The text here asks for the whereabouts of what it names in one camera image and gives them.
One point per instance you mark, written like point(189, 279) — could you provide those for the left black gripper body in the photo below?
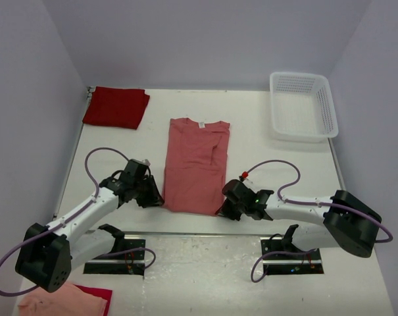
point(145, 193)

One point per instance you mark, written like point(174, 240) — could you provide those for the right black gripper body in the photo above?
point(233, 211)

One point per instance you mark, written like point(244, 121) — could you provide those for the salmon pink t shirt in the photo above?
point(195, 166)

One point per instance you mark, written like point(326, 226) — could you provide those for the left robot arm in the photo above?
point(50, 252)

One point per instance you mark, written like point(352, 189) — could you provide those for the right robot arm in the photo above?
point(323, 222)

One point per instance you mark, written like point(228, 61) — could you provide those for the folded dark red shirt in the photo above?
point(115, 107)

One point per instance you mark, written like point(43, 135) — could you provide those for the white plastic basket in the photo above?
point(302, 107)

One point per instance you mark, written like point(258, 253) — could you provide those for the folded red shirt front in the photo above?
point(102, 293)

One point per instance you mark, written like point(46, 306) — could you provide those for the folded light pink shirt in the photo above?
point(67, 300)

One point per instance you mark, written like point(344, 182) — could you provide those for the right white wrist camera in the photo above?
point(245, 179)

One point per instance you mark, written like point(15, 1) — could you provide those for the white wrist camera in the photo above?
point(146, 162)
point(245, 179)

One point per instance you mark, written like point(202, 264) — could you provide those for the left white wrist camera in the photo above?
point(146, 162)

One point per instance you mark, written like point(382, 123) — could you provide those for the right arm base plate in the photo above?
point(310, 264)

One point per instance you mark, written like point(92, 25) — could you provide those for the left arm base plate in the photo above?
point(132, 263)

